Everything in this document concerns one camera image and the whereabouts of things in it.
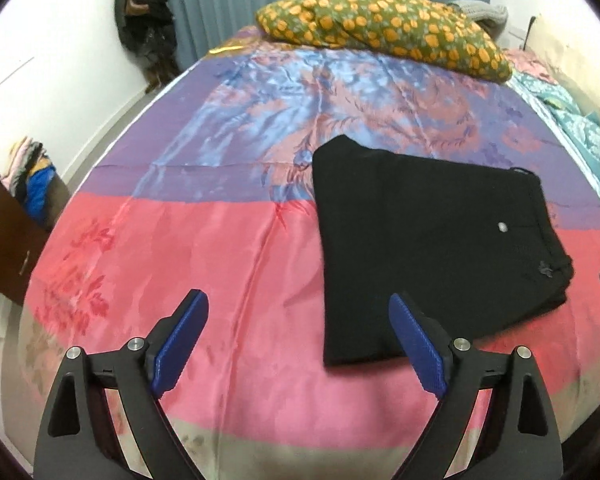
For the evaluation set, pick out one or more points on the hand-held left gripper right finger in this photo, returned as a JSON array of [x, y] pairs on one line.
[[420, 345]]

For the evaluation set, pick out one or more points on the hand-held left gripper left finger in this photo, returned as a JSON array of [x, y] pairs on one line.
[[180, 345]]

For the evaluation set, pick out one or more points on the black pants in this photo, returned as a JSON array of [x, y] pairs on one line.
[[430, 220]]

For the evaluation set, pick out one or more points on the pink and purple floral blanket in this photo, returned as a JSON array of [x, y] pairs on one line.
[[180, 240]]

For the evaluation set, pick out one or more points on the teal patterned blanket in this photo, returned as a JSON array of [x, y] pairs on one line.
[[580, 130]]

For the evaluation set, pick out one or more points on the brown wooden cabinet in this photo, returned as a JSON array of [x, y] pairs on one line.
[[5, 245]]

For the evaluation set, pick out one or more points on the pile of colourful clothes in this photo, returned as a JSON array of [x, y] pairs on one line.
[[35, 185]]

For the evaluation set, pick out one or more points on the beige cardboard sheet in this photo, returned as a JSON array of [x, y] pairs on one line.
[[575, 60]]

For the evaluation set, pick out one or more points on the pink cloth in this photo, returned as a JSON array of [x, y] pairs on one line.
[[527, 62]]

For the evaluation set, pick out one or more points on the grey knit cloth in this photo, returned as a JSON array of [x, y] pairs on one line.
[[480, 10]]

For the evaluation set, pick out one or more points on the dark hanging clothes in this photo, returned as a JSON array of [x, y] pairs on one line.
[[145, 25]]

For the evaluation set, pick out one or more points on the green pillow with orange flowers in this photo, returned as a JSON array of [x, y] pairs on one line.
[[380, 20]]

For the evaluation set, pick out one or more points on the grey-blue curtain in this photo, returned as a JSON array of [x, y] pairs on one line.
[[220, 0]]

